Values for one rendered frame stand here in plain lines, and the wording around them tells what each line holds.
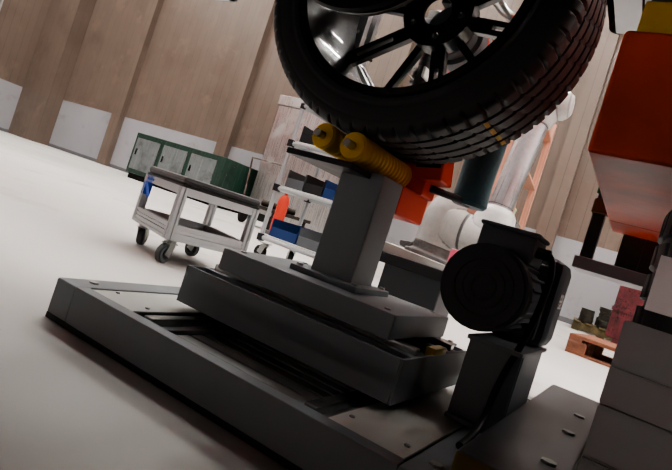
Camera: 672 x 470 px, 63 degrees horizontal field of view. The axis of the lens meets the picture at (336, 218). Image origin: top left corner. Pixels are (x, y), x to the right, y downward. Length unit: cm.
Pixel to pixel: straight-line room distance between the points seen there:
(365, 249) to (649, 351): 72
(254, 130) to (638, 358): 1184
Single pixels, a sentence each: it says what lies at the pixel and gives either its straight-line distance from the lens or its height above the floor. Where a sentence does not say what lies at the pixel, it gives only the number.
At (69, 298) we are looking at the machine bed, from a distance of 115.
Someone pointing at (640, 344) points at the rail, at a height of 32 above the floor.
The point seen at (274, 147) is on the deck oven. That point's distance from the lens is 989.
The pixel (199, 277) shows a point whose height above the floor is 15.
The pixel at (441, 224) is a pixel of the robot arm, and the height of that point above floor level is 47.
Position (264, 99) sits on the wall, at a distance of 1228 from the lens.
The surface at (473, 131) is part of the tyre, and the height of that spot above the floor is 58.
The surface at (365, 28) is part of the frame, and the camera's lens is 148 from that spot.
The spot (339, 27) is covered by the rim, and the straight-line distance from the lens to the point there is 137.
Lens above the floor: 34
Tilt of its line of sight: 1 degrees up
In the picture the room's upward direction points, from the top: 18 degrees clockwise
